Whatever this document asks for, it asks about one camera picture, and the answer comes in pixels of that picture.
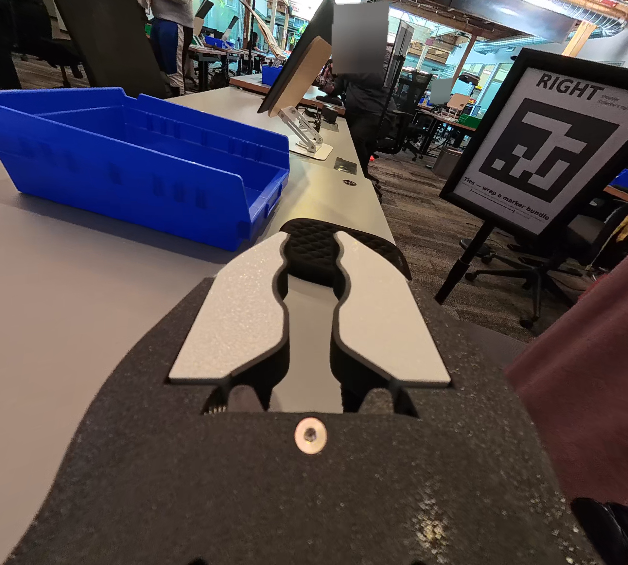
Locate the black office chair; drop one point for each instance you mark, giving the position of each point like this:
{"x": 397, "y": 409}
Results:
{"x": 407, "y": 89}
{"x": 588, "y": 236}

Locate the black monitor on white stand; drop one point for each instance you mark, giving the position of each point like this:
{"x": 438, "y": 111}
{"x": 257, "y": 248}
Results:
{"x": 294, "y": 64}

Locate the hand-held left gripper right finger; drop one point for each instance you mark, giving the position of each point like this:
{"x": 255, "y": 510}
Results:
{"x": 387, "y": 324}

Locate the small blue bin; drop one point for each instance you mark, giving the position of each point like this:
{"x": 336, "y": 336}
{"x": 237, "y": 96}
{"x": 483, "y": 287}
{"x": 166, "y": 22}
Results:
{"x": 272, "y": 75}
{"x": 220, "y": 42}

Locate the large blue plastic bin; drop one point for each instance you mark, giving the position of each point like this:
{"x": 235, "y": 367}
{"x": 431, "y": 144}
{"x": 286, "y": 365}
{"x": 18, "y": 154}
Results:
{"x": 122, "y": 182}

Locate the small green bin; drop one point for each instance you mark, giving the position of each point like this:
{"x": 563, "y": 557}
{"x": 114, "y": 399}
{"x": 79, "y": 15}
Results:
{"x": 471, "y": 121}

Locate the framed tag sign on stand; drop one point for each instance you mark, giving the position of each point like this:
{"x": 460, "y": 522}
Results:
{"x": 539, "y": 143}

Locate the silver ventilation duct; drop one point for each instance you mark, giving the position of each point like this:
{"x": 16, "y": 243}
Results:
{"x": 554, "y": 37}

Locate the dark grey board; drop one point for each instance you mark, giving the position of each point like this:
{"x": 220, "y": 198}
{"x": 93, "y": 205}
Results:
{"x": 108, "y": 35}

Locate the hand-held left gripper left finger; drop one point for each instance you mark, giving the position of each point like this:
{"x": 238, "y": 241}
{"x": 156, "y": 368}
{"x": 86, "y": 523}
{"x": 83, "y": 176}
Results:
{"x": 230, "y": 319}

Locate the person's maroon clothing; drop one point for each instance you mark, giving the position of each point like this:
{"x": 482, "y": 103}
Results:
{"x": 579, "y": 378}

